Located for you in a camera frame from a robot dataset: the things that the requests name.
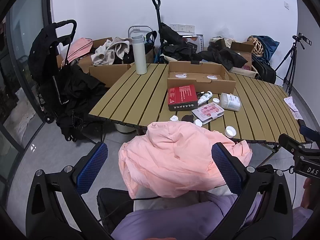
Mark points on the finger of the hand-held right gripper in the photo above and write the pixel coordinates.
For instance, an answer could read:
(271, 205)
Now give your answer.
(308, 131)
(290, 143)

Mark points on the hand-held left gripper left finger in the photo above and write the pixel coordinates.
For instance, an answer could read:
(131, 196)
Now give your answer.
(93, 165)

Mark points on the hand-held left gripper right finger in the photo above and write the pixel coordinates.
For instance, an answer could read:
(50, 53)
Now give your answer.
(226, 167)

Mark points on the white plastic cap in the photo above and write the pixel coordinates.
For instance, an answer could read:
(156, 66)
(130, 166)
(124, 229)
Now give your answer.
(216, 100)
(230, 132)
(198, 123)
(174, 118)

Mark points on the pink packet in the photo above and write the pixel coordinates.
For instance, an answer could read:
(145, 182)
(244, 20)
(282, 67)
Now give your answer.
(207, 112)

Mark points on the red box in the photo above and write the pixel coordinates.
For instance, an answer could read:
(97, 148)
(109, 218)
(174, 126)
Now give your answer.
(182, 97)

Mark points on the shallow cardboard tray box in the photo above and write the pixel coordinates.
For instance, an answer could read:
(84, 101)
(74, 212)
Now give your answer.
(200, 81)

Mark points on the person's right hand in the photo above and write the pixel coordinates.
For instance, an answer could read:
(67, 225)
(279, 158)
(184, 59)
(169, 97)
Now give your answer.
(307, 192)

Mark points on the white printed paper sheets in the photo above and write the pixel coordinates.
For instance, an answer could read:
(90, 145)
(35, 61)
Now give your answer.
(291, 103)

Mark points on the black pants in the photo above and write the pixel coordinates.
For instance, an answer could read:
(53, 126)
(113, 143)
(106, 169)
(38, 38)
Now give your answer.
(112, 205)

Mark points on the white bucket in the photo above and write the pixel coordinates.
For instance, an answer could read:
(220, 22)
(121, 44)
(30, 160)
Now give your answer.
(123, 128)

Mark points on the pink padded jacket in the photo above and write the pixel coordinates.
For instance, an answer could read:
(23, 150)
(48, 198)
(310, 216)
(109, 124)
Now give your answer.
(175, 157)

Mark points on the black round lid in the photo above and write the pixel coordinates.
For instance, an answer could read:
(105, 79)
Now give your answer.
(187, 119)

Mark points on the white plastic jar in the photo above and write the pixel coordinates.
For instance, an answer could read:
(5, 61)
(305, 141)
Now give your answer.
(231, 102)

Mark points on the black tripod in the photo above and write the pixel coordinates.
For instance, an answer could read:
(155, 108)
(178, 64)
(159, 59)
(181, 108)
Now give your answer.
(291, 62)

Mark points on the small white bottle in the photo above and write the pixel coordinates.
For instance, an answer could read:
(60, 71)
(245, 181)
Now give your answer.
(205, 98)

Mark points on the black backpack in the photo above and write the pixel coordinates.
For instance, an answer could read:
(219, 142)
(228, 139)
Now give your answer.
(265, 71)

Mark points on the black clothes pile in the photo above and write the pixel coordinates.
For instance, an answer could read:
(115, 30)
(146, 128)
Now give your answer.
(80, 90)

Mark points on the purple jacket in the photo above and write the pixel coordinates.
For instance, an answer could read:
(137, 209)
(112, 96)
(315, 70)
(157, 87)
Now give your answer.
(175, 225)

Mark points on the white round sticker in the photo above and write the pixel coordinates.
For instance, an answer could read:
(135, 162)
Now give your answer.
(180, 75)
(212, 77)

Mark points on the large open cardboard box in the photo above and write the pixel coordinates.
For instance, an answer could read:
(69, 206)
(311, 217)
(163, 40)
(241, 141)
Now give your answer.
(105, 73)

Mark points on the blue bag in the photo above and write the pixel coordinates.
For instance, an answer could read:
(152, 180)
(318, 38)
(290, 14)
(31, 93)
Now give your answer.
(272, 43)

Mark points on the wicker basket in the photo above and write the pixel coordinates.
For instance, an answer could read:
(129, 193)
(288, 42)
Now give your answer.
(257, 46)

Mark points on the small open cardboard box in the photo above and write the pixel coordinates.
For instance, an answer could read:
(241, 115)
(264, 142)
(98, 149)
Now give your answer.
(243, 47)

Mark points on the black cloth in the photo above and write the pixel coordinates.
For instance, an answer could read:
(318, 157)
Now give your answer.
(225, 56)

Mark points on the white thermos bottle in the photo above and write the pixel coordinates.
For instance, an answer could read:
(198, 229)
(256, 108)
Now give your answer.
(140, 57)

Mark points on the pink bag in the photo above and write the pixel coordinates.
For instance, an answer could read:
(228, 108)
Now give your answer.
(80, 47)

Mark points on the black stroller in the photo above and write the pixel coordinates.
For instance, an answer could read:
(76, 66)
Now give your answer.
(41, 55)

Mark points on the small beige cloth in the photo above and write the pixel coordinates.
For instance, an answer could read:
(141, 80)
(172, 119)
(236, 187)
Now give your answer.
(221, 41)

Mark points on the black crumpled clothes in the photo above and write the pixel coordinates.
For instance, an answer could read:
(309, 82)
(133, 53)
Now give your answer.
(180, 51)

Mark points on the printed product box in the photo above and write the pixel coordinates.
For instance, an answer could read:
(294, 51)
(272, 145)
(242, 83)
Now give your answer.
(193, 39)

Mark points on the black trolley bag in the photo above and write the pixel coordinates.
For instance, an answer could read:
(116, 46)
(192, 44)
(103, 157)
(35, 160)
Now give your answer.
(171, 35)

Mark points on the glass sliding door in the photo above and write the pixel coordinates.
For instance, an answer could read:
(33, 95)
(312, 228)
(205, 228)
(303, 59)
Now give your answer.
(22, 30)

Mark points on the white wall switch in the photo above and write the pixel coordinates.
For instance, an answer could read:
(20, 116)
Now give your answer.
(287, 5)

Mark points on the white wall outlet panel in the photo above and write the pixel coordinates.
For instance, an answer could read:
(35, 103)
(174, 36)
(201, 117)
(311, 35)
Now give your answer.
(185, 28)

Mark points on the white folding chair frame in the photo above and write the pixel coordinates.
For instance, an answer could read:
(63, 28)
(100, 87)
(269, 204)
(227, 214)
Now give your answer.
(140, 27)

